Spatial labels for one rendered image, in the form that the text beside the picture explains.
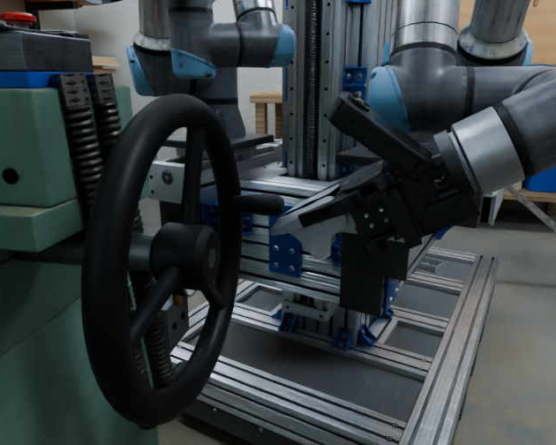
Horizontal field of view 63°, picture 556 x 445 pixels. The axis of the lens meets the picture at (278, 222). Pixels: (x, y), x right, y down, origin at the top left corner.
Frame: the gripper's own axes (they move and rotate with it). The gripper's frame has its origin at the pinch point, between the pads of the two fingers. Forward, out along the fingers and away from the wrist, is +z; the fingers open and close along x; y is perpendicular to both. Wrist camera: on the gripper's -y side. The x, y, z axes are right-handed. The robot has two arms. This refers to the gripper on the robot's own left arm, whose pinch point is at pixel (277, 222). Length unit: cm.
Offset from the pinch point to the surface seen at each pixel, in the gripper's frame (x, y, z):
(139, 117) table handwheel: -17.2, -14.9, -2.0
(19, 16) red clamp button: -8.5, -29.3, 8.7
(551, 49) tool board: 322, 39, -102
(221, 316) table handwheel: -5.7, 5.9, 9.3
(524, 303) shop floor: 153, 115, -20
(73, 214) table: -16.0, -11.4, 9.1
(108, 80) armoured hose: -10.1, -19.9, 3.1
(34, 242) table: -20.6, -10.9, 9.4
